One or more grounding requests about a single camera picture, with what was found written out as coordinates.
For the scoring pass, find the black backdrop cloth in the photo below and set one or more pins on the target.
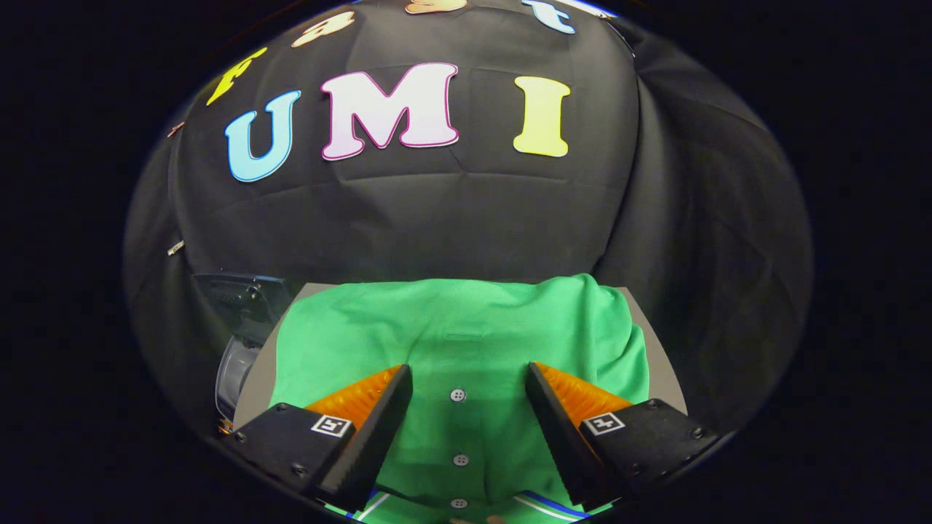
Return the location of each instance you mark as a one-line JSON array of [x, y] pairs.
[[437, 218]]

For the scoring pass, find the red clip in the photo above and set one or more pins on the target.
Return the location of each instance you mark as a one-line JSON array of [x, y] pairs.
[[175, 129]]

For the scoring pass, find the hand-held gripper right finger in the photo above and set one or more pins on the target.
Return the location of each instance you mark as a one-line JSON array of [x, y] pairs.
[[561, 444]]

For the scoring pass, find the silver clip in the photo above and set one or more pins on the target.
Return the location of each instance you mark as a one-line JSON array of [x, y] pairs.
[[175, 247]]

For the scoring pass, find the green polo shirt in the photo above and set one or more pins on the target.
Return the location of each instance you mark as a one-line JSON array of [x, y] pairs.
[[466, 327]]

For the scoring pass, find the dark washing machine lid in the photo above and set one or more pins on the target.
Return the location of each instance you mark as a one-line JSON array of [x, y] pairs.
[[247, 302]]

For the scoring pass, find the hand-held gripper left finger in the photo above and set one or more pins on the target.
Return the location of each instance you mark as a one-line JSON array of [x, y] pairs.
[[375, 444]]

